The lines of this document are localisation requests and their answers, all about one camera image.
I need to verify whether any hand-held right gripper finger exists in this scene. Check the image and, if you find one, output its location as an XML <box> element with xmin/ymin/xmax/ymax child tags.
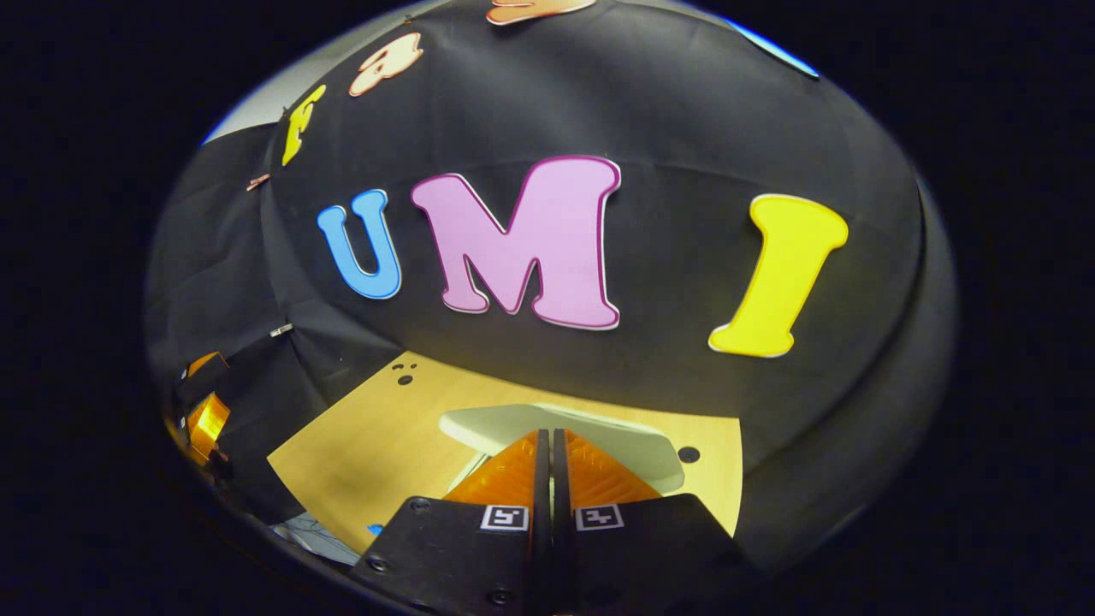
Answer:
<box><xmin>351</xmin><ymin>428</ymin><xmax>551</xmax><ymax>616</ymax></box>
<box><xmin>552</xmin><ymin>428</ymin><xmax>754</xmax><ymax>616</ymax></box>

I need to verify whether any green desktop garbage bin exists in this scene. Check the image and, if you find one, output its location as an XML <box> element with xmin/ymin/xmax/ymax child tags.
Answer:
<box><xmin>438</xmin><ymin>404</ymin><xmax>685</xmax><ymax>495</ymax></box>

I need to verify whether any black backdrop cloth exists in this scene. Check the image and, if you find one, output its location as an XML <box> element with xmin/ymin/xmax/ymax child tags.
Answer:
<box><xmin>145</xmin><ymin>0</ymin><xmax>957</xmax><ymax>583</ymax></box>

